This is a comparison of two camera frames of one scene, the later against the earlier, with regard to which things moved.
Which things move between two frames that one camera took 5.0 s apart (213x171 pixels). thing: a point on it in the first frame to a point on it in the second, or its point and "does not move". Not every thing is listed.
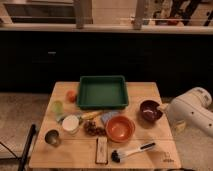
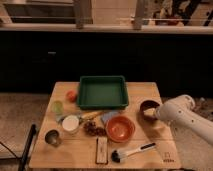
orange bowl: [120, 128] does not move
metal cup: [52, 137] does not move
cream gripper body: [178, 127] to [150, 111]
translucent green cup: [58, 107] does not move
